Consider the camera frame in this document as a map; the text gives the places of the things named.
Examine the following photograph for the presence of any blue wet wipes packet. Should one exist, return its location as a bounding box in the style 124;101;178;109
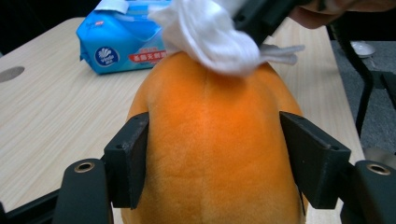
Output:
76;0;172;76

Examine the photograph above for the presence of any orange plush toy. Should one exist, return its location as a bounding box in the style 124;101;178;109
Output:
120;50;309;224

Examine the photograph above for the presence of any black stand foot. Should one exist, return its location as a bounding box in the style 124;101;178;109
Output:
370;70;396;110

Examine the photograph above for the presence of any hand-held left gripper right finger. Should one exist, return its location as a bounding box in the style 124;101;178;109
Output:
278;110;353;210

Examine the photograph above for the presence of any white wet wipe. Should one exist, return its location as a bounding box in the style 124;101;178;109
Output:
148;0;306;77

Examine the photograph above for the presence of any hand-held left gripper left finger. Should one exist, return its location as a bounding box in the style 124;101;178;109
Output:
103;111;151;210

